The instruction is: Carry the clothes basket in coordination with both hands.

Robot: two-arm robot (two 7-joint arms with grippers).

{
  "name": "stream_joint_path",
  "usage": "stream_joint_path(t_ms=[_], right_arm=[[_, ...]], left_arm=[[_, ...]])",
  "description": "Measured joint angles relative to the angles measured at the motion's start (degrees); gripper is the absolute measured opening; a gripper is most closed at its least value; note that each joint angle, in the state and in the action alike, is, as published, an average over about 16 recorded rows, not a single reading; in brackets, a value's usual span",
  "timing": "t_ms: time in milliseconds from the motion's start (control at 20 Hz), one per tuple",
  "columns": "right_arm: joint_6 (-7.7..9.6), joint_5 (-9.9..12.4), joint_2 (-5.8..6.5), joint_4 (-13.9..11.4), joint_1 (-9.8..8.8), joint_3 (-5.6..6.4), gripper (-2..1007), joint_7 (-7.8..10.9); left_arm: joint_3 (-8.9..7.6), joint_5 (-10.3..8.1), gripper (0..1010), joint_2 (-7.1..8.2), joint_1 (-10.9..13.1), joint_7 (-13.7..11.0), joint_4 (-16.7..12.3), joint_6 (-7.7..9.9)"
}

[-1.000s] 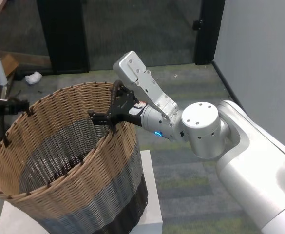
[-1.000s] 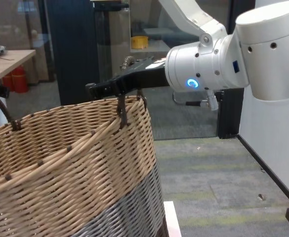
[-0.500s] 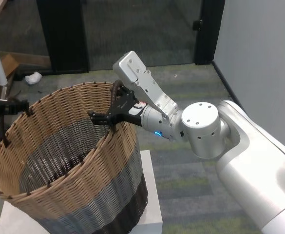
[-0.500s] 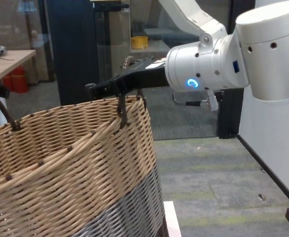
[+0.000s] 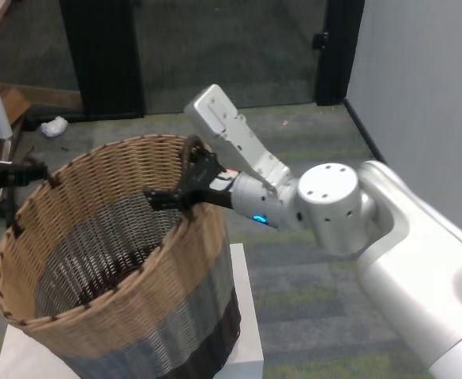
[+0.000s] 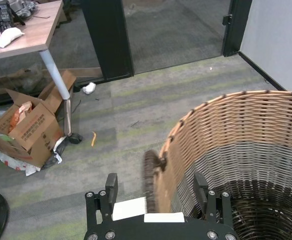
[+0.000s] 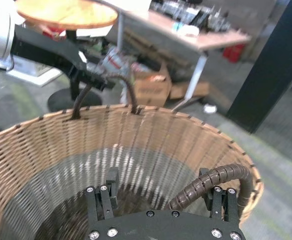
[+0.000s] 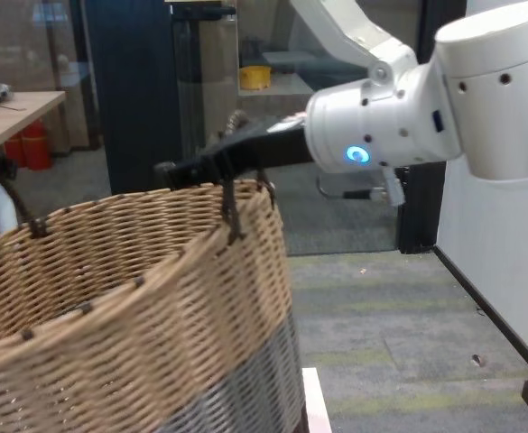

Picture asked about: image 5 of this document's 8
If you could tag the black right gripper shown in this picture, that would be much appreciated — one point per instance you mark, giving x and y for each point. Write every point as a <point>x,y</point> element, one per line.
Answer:
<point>211,185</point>

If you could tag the woven tricolour laundry basket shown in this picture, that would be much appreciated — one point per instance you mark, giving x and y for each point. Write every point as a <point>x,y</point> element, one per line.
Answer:
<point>155,316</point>

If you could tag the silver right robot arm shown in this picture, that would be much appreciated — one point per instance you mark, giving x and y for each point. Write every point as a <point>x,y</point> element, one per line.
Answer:
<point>412,276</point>

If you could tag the crumpled white paper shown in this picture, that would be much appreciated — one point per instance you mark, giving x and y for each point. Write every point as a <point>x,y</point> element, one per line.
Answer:
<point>53,126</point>

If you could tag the glass door pane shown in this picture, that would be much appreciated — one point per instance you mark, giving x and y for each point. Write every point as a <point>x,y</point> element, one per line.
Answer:
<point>230,47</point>

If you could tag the black door latch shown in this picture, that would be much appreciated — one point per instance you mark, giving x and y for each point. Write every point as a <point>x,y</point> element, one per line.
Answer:
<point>320,41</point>

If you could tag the glass wall pane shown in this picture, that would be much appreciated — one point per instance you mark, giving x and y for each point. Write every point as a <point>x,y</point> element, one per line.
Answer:
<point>37,39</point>

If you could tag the wide black door frame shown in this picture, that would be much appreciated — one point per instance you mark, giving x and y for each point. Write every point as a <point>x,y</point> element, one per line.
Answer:
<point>104,59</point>

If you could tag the white pedestal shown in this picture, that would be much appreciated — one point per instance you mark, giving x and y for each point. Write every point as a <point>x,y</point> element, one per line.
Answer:
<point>250,316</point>

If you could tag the narrow black door frame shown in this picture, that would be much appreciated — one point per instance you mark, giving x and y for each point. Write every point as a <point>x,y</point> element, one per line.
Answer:
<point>341,71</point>

